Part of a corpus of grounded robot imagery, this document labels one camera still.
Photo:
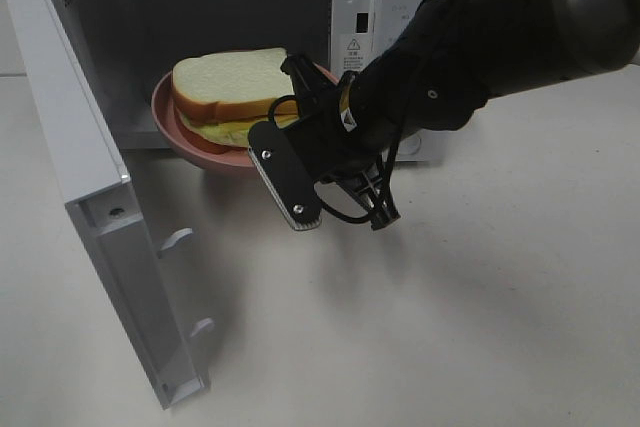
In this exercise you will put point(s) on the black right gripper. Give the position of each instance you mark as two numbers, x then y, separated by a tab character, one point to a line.
343	127

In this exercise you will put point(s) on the white bread sandwich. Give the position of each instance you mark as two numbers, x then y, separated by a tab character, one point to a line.
220	96

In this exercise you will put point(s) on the pink round plate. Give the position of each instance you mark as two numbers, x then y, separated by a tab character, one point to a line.
196	151

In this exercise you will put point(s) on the white microwave door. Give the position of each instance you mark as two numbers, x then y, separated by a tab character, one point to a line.
101	201

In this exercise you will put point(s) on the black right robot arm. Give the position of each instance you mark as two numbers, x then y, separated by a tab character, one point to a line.
451	59

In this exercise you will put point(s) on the white microwave oven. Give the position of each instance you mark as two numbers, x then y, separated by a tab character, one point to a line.
133	43

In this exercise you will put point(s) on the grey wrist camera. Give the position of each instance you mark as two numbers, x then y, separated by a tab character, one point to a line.
285	176

